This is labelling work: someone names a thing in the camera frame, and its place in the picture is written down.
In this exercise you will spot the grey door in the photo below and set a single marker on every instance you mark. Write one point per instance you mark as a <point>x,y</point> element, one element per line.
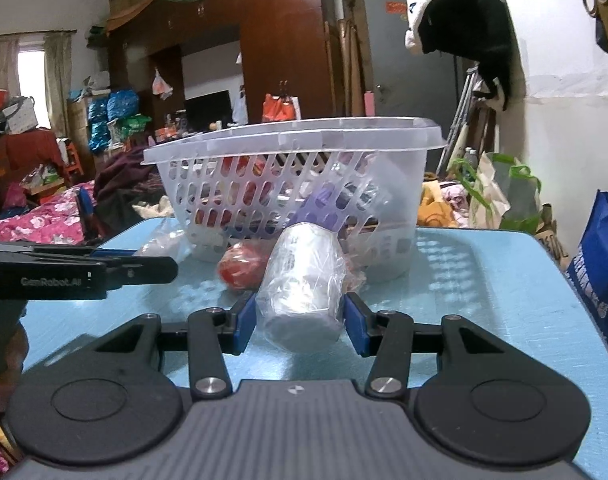
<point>403,83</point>

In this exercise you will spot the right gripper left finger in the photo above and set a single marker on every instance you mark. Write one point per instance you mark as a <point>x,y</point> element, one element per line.
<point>213,333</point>

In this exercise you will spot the pink floral bedsheet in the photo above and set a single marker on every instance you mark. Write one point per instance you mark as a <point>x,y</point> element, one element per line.
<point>55,222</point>

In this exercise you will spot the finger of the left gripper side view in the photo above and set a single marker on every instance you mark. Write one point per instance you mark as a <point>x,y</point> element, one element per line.
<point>125,268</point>

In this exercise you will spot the clear plastic laundry basket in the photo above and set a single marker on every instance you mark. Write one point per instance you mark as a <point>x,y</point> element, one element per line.
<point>245,182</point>

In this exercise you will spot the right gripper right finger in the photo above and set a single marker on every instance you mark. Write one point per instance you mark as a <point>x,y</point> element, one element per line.
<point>385,336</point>

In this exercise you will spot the black television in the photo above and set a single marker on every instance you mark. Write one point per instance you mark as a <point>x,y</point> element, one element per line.
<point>203,111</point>

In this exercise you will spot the white tissue roll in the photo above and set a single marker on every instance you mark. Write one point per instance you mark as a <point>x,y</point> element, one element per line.
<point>299,303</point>

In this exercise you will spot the black garment hanging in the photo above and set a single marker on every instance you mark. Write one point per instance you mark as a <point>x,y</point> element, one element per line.
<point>477,30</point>

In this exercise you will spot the red plastic pack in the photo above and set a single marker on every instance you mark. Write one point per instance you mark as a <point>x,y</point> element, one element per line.
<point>244,264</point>

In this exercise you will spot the metal crutches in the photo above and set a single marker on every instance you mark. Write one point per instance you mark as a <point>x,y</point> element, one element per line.
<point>462,111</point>

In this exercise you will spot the beige window curtain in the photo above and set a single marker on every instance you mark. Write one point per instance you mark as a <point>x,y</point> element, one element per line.
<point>57,78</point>

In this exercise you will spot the red white hanging bag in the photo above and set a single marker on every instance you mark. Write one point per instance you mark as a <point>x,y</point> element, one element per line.
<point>280,108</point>

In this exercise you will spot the blue shopping bag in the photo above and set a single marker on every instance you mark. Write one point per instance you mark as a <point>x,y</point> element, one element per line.
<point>588,271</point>

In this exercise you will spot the green white shopping bag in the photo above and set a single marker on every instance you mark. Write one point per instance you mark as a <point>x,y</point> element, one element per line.
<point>504,194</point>

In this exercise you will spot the dark clothes pile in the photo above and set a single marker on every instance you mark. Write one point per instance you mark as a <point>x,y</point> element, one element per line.
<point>122,183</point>

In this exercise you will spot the dark red wooden wardrobe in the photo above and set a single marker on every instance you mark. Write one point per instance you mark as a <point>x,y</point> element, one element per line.
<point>284,45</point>

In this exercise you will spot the purple box white letters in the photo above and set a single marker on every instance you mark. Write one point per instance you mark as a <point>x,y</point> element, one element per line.
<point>325,207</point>

